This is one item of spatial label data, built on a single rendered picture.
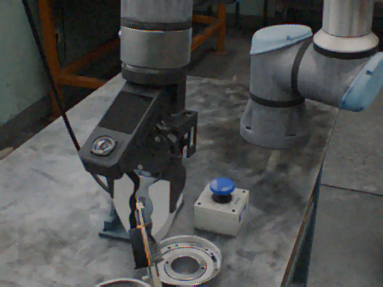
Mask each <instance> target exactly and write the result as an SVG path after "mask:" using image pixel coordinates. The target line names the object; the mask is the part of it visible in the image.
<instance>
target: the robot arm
mask: <svg viewBox="0 0 383 287"><path fill-rule="evenodd" d="M242 1H246V0H121V30H120V32H119V34H118V35H119V37H120V39H121V60H122V78H123V79H126V80H127V81H126V82H125V84H124V85H123V86H122V88H121V89H120V91H119V92H118V93H117V95H116V97H115V99H114V100H113V101H112V103H111V104H110V105H109V107H108V108H107V110H106V112H104V115H103V116H102V118H101V120H99V122H98V123H97V125H96V126H95V128H94V129H93V130H92V132H91V134H90V136H89V137H88V138H87V139H86V141H85V143H84V144H83V145H82V147H81V149H80V151H79V152H78V155H79V158H80V160H81V162H82V164H83V167H84V168H85V171H86V172H89V173H93V174H97V175H100V176H102V177H105V178H106V180H107V186H108V187H109V194H110V196H111V198H112V199H113V201H114V204H115V209H116V211H117V214H118V215H119V217H120V220H121V221H122V224H123V225H124V226H125V229H126V230H127V234H128V235H129V233H128V230H130V229H133V228H135V227H137V221H136V218H135V213H134V212H135V210H136V209H135V208H136V200H135V198H136V197H139V196H140V195H141V194H142V190H143V188H144V179H143V178H140V177H139V176H138V170H141V171H144V172H147V173H150V175H151V177H152V178H156V176H157V175H159V174H160V173H161V177H160V178H159V179H158V180H155V181H154V183H152V184H151V185H150V187H149V196H150V199H151V201H152V206H153V210H152V214H151V215H150V217H151V219H152V230H151V231H150V235H151V236H152V239H153V241H154V242H155V244H159V243H160V242H161V240H162V239H163V238H164V237H165V235H166V234H167V233H168V230H169V229H170V226H171V225H172V221H173V219H174V215H175V213H176V210H177V208H178V207H179V205H180V203H181V201H182V191H183V190H184V188H185V182H186V170H185V167H184V165H182V156H183V149H184V147H186V146H187V152H186V158H190V157H191V156H192V155H193V154H194V153H195V152H196V142H197V111H190V110H187V109H185V101H186V79H187V64H189V63H190V54H191V42H192V7H200V6H207V5H220V4H224V5H233V4H235V3H238V2H242ZM323 2H324V9H323V18H322V29H321V30H320V31H318V33H316V34H315V35H314V38H312V37H311V36H312V34H313V33H311V28H308V27H307V26H300V25H278V26H269V27H266V28H264V29H261V30H259V31H257V32H256V33H254V36H253V38H252V48H251V51H250V54H251V59H250V98H249V100H248V103H247V105H246V109H245V111H244V114H243V116H242V118H241V121H240V134H241V137H242V138H243V139H244V140H246V142H249V143H250V144H254V145H255V146H258V147H263V148H266V149H292V148H295V147H299V146H301V145H302V144H305V143H306V142H308V140H309V137H310V132H311V124H310V122H309V115H308V112H307V107H306V104H305V98H306V99H309V100H313V101H315V102H318V103H324V104H326V105H330V106H333V107H335V108H339V110H350V111H352V112H355V113H359V112H362V111H364V110H365V109H366V108H368V106H370V104H371V103H372V102H373V101H374V99H375V98H376V96H377V94H378V93H379V91H380V88H381V86H382V83H383V52H378V46H379V39H378V38H377V36H376V35H375V34H374V33H373V32H372V30H371V29H372V19H373V14H374V12H373V9H374V0H324V1H323ZM187 114H189V115H190V116H187ZM193 126H194V130H193V140H192V145H191V146H190V143H191V132H192V127H193ZM185 134H187V138H185Z"/></svg>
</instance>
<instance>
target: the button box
mask: <svg viewBox="0 0 383 287"><path fill-rule="evenodd" d="M209 185H210V183H208V185H207V186H206V188H205V190H204V191H203V193H202V194H201V195H200V197H199V198H198V199H197V202H195V205H194V228H195V229H198V230H204V231H209V232H215V233H218V234H223V235H226V236H229V237H236V236H237V235H238V231H239V229H240V227H241V226H242V225H243V222H244V220H245V217H246V215H247V214H248V199H249V191H248V190H241V189H237V188H235V190H234V191H233V192H232V193H231V194H229V195H226V197H218V195H216V194H215V193H213V192H212V191H210V188H209Z"/></svg>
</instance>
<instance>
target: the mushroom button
mask: <svg viewBox="0 0 383 287"><path fill-rule="evenodd" d="M209 188H210V191H212V192H213V193H215V194H216V195H218V197H226V195H229V194H231V193H232V192H233V191H234V190H235V184H234V182H233V181H232V180H231V179H228V178H217V179H214V180H212V181H211V183H210V185H209Z"/></svg>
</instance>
